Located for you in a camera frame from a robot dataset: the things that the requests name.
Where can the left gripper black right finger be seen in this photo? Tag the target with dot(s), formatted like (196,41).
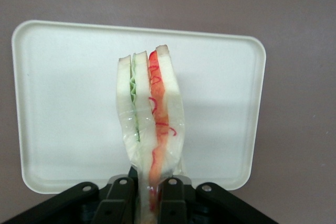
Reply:
(173,195)

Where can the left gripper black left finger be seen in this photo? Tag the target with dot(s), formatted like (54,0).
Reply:
(118,195)

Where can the triangle sandwich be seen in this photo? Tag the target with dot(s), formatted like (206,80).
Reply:
(157,108)

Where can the cream plastic tray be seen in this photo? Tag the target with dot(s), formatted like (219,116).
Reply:
(65,90)

